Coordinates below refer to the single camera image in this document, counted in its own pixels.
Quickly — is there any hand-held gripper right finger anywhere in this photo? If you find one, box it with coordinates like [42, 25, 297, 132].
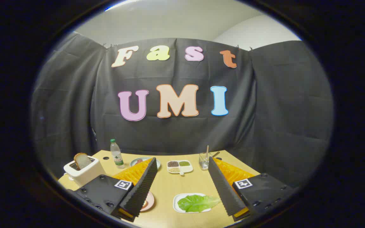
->
[208, 156, 297, 222]

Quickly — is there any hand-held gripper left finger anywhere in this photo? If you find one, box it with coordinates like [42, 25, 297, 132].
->
[70, 157, 158, 223]

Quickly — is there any green lettuce leaf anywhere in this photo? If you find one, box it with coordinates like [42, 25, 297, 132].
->
[177, 195, 221, 213]

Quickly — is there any toasted bread slice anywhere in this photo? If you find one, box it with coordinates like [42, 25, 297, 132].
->
[74, 153, 93, 170]

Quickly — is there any pink plate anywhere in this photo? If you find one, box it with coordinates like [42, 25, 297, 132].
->
[139, 191, 155, 212]

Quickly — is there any light blue plate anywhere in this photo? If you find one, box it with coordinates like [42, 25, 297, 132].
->
[130, 157, 161, 170]

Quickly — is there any clear glass cup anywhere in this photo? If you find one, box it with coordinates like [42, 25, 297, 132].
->
[199, 152, 211, 171]

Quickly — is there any white divided seasoning dish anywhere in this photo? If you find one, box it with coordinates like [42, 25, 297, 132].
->
[167, 160, 194, 176]

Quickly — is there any white plate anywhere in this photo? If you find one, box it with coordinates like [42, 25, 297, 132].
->
[173, 193, 213, 213]

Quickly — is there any clear plastic water bottle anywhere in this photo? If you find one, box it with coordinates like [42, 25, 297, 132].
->
[110, 139, 125, 169]

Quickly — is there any white toaster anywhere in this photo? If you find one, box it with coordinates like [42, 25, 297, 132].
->
[63, 155, 107, 187]

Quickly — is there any black backdrop cloth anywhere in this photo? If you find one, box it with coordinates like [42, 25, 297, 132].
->
[30, 32, 334, 189]

